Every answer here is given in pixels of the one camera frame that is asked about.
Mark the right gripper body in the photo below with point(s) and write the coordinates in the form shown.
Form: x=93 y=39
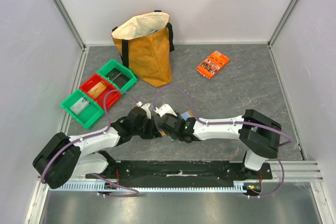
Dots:
x=163 y=125

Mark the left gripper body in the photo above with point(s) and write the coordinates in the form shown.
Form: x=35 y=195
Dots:
x=148 y=129

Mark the yellow leather card holder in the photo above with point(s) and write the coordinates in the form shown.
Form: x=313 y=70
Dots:
x=187 y=115

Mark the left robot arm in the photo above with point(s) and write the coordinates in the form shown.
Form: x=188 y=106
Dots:
x=65 y=157

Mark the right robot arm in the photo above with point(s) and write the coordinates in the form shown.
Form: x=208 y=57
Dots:
x=258 y=132

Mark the black card in bin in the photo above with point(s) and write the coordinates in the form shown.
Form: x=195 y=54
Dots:
x=117 y=77

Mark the tan card in bin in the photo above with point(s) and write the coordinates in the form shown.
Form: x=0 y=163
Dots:
x=97 y=89

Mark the grey card in bin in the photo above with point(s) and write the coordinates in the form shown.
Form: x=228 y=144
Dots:
x=79 y=105

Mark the green bin far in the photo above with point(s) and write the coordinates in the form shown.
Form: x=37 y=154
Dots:
x=115 y=64

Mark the green bin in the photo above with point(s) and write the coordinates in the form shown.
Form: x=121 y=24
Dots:
x=115 y=64
x=89 y=116

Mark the green bin near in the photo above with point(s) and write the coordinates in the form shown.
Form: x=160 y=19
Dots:
x=89 y=116

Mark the red bin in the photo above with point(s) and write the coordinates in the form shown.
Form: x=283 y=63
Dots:
x=107 y=102

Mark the orange screw box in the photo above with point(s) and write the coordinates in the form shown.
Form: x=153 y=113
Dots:
x=213 y=64

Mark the brown paper tote bag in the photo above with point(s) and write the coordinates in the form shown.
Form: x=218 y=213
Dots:
x=144 y=43

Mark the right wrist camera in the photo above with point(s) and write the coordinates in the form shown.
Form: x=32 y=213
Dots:
x=164 y=109

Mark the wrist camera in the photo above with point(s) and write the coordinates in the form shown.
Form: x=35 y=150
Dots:
x=146 y=107
x=164 y=109

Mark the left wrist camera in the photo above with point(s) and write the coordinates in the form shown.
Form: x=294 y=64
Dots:
x=146 y=107

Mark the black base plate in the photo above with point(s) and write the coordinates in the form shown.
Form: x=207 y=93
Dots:
x=126 y=170

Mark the slotted cable duct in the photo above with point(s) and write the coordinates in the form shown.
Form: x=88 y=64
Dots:
x=101 y=186

